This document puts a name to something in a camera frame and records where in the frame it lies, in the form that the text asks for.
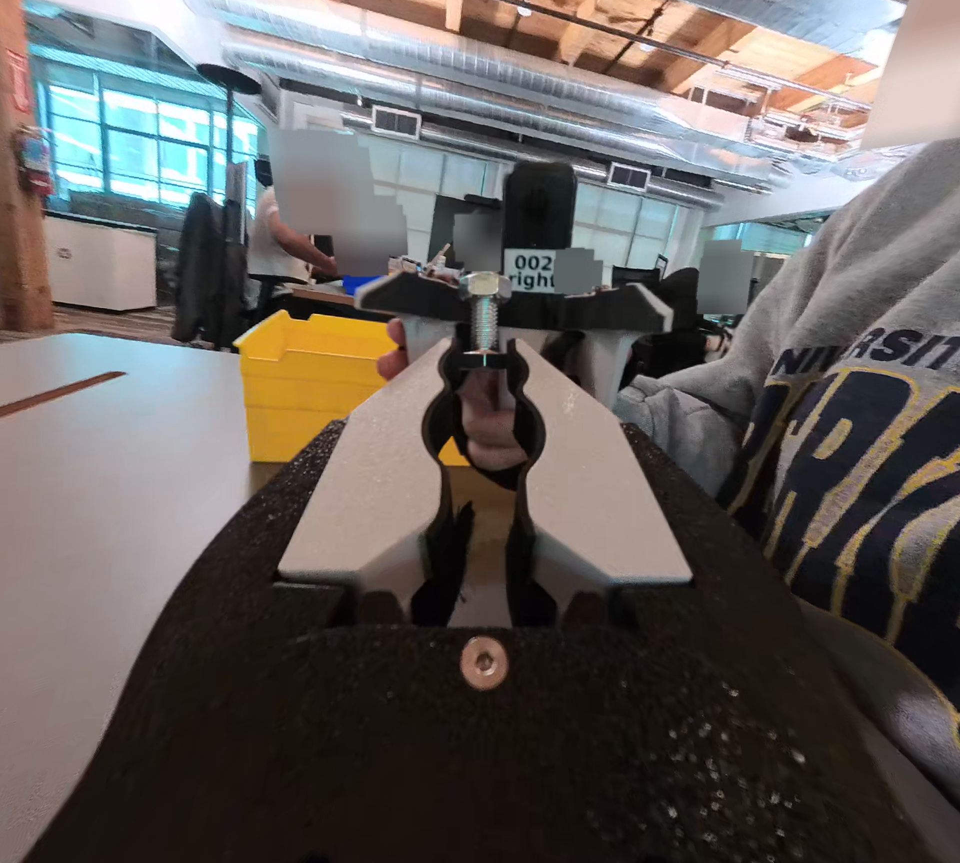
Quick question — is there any wooden desk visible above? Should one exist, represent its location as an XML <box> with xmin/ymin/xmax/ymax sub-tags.
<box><xmin>291</xmin><ymin>281</ymin><xmax>391</xmax><ymax>323</ymax></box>

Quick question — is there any silver hex bolt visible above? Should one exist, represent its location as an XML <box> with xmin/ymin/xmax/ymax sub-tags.
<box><xmin>456</xmin><ymin>269</ymin><xmax>514</xmax><ymax>354</ymax></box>

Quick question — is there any red fire extinguisher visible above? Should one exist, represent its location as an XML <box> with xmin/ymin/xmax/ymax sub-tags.
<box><xmin>13</xmin><ymin>125</ymin><xmax>57</xmax><ymax>198</ymax></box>

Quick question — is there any operator in grey sweatshirt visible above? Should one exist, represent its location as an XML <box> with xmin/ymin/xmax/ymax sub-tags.
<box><xmin>716</xmin><ymin>139</ymin><xmax>960</xmax><ymax>808</ymax></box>

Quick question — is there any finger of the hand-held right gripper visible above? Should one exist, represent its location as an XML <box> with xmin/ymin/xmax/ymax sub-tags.
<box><xmin>511</xmin><ymin>282</ymin><xmax>675</xmax><ymax>401</ymax></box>
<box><xmin>354</xmin><ymin>272</ymin><xmax>470</xmax><ymax>371</ymax></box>

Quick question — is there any red arrow sign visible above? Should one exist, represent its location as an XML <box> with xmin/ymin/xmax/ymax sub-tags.
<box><xmin>6</xmin><ymin>49</ymin><xmax>33</xmax><ymax>116</ymax></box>

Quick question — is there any black office chair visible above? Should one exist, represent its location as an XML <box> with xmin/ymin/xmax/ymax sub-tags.
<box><xmin>660</xmin><ymin>266</ymin><xmax>725</xmax><ymax>358</ymax></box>

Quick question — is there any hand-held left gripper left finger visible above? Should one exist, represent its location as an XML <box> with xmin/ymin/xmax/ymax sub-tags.
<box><xmin>277</xmin><ymin>334</ymin><xmax>460</xmax><ymax>598</ymax></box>

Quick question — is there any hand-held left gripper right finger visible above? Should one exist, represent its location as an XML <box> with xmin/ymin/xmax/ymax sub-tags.
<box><xmin>507</xmin><ymin>336</ymin><xmax>694</xmax><ymax>596</ymax></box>

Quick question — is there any black floor lamp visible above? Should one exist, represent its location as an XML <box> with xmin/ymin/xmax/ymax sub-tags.
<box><xmin>196</xmin><ymin>62</ymin><xmax>264</xmax><ymax>219</ymax></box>

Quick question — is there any person's right forearm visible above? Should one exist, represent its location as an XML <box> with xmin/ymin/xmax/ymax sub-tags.
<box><xmin>616</xmin><ymin>345</ymin><xmax>759</xmax><ymax>498</ymax></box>

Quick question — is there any dark coat on rack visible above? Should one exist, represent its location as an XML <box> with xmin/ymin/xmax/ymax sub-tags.
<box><xmin>171</xmin><ymin>191</ymin><xmax>255</xmax><ymax>353</ymax></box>

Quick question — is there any person's right hand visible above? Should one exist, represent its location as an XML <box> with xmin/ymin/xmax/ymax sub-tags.
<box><xmin>377</xmin><ymin>319</ymin><xmax>530</xmax><ymax>472</ymax></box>

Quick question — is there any wooden post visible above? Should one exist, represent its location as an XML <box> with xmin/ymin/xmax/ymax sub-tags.
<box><xmin>0</xmin><ymin>0</ymin><xmax>55</xmax><ymax>332</ymax></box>

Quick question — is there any yellow plastic bin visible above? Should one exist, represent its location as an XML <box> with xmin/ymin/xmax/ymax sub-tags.
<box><xmin>234</xmin><ymin>309</ymin><xmax>472</xmax><ymax>467</ymax></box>

